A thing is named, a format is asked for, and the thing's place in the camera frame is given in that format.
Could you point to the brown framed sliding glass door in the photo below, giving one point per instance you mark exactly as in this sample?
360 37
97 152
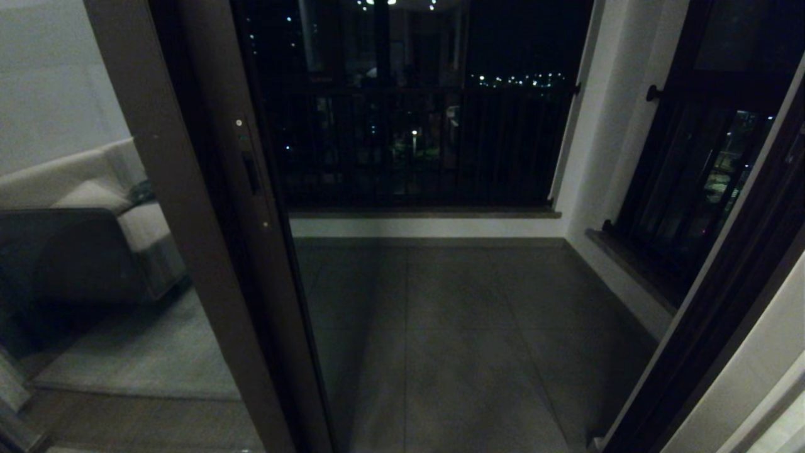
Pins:
261 264

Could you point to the black balcony railing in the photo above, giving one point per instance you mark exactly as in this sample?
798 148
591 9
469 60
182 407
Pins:
503 145

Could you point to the brown framed fixed glass panel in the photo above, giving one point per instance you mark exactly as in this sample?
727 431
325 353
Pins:
188 220

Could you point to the grey stone window sill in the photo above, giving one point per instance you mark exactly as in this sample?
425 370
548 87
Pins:
635 277

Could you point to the dark brown door jamb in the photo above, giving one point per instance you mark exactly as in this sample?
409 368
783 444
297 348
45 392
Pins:
710 327

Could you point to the pale wall trim strip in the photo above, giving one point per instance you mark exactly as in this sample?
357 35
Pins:
770 415

